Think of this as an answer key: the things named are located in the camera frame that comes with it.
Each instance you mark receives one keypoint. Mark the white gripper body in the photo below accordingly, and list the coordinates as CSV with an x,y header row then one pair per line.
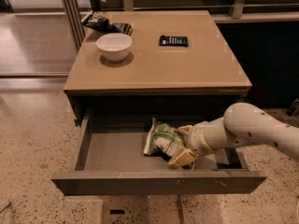
x,y
196,139

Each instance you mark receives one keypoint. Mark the green jalapeno chip bag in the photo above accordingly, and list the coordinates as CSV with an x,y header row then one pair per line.
x,y
164,139

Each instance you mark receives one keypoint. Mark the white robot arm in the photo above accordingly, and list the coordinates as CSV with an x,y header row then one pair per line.
x,y
242,125

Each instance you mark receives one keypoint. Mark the brown cabinet with counter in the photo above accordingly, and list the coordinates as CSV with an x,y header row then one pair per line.
x,y
206,67

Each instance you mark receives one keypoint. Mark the open grey top drawer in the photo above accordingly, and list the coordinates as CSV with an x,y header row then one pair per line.
x,y
109,160

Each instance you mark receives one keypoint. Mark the dark blue chip bag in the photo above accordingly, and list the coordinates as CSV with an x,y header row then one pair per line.
x,y
100,23

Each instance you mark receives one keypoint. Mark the black floor outlet slot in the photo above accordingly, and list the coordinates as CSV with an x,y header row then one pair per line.
x,y
117,212

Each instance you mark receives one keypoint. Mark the white ceramic bowl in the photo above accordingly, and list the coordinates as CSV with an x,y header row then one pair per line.
x,y
114,47

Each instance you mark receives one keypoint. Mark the metal railing frame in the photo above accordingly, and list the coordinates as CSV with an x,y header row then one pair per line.
x,y
223,11

